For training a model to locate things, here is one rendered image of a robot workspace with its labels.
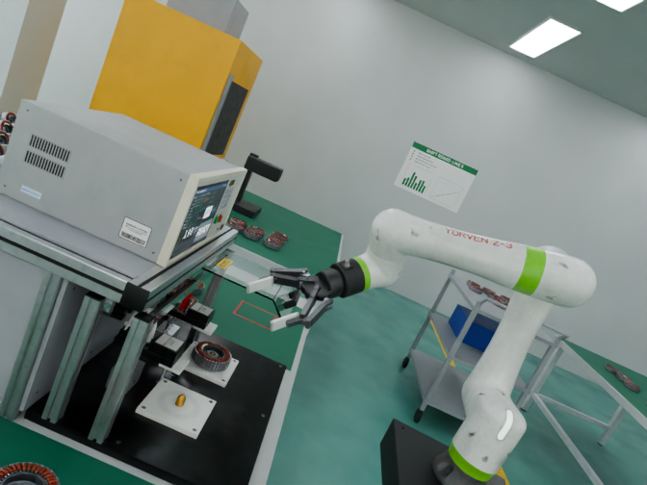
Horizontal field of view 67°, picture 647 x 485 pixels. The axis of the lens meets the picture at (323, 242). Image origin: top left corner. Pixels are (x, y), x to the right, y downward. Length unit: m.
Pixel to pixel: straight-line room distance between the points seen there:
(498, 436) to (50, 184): 1.16
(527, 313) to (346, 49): 5.39
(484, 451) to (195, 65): 4.13
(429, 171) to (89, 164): 5.60
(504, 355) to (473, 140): 5.24
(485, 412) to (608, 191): 5.97
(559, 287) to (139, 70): 4.33
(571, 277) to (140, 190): 0.96
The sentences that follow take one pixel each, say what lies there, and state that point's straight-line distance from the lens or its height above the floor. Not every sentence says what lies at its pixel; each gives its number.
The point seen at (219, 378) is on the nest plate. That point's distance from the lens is 1.42.
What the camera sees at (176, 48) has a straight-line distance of 4.88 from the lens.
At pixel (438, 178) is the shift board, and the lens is 6.46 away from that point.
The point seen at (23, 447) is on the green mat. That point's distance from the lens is 1.13.
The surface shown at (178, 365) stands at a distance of 1.22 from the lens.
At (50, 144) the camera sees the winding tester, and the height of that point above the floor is 1.25.
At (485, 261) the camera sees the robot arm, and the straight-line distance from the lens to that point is 1.20.
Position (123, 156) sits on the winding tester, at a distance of 1.07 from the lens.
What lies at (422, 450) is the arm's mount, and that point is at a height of 0.84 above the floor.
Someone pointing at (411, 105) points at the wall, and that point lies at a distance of 6.43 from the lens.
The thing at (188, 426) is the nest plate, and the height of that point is 0.78.
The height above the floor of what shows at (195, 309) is 0.92.
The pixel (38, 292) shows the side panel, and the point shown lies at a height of 1.02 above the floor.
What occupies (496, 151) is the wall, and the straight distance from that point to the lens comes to 6.60.
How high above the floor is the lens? 1.50
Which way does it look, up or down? 11 degrees down
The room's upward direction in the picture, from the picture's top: 25 degrees clockwise
